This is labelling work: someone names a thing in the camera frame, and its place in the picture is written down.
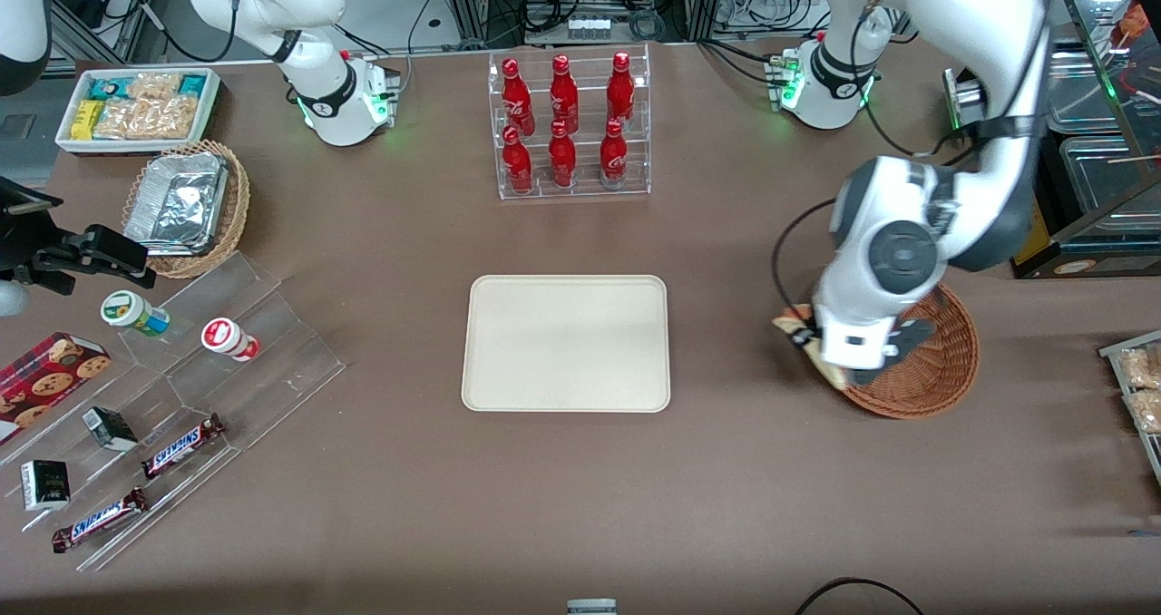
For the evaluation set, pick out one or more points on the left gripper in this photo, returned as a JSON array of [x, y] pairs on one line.
[[802, 334]]

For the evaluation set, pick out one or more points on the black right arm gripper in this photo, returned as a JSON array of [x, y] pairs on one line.
[[47, 254]]

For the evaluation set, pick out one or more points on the triangle sandwich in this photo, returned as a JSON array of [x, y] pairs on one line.
[[791, 318]]

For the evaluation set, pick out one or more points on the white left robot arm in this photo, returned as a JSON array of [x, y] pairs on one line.
[[989, 53]]

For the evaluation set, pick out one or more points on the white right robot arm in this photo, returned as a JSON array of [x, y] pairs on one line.
[[317, 62]]

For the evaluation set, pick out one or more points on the round brown wicker basket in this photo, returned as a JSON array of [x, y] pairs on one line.
[[934, 370]]

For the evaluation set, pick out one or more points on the light wicker basket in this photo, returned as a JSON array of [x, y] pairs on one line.
[[231, 225]]

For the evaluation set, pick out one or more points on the cream rectangular plastic tray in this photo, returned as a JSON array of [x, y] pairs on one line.
[[567, 343]]

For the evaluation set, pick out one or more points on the metal tray in warmer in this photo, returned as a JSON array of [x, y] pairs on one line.
[[1111, 180], [1084, 89]]

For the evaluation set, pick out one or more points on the green label yogurt cup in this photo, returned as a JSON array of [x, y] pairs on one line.
[[134, 313]]

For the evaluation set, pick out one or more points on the aluminium foil container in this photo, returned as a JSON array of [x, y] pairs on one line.
[[177, 202]]

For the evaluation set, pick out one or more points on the white snack bin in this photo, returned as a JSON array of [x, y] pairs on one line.
[[68, 143]]

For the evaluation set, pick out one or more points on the red cookie box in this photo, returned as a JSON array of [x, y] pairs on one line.
[[45, 379]]

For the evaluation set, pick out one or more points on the red label yogurt cup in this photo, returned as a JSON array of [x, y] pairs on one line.
[[229, 338]]

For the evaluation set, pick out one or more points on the yellow snack packet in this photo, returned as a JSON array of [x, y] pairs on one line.
[[86, 119]]

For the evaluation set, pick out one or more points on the clear bag of cookies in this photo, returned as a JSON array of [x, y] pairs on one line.
[[154, 85], [150, 118]]

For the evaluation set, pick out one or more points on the small black box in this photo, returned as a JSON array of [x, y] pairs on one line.
[[109, 428], [43, 485]]

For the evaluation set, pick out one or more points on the teal snack packet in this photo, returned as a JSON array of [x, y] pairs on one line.
[[192, 84], [111, 87]]

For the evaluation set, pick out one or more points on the clear acrylic stepped stand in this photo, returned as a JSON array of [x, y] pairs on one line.
[[272, 370]]

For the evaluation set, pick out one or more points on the snickers chocolate bar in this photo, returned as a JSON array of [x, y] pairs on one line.
[[100, 520], [181, 445]]

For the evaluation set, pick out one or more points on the grey metal bread rack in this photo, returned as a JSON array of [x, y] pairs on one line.
[[1111, 354]]

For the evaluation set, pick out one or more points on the black yellow food warmer case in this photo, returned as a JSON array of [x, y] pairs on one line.
[[1097, 225]]

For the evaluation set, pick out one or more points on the wrapped bread packet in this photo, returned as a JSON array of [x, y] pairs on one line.
[[1141, 367], [1145, 411]]

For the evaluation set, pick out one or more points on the red cola bottle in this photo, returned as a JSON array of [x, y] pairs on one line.
[[620, 89], [517, 98], [517, 161], [613, 154], [562, 157], [563, 93]]

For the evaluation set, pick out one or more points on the clear acrylic bottle rack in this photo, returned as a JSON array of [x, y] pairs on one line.
[[571, 193]]

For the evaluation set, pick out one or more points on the small grey device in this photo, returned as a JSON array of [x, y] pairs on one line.
[[591, 607]]

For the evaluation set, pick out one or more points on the white power strip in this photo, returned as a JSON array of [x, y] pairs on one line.
[[590, 27]]

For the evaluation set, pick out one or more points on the fried food in warmer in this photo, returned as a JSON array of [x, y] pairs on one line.
[[1134, 21]]

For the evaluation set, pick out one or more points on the grey metal bracket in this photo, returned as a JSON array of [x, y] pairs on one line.
[[961, 98]]

